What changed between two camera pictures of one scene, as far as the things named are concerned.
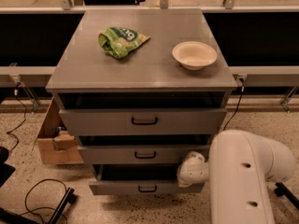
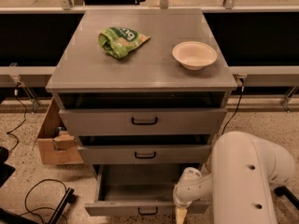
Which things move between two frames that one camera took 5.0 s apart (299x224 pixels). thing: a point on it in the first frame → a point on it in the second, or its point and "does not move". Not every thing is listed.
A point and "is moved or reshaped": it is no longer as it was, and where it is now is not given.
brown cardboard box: [56, 143] does not move
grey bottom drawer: [138, 179] is moved or reshaped
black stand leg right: [281, 190] does not move
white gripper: [188, 172] → [181, 196]
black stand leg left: [70, 197] does not move
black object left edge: [6, 170] does not move
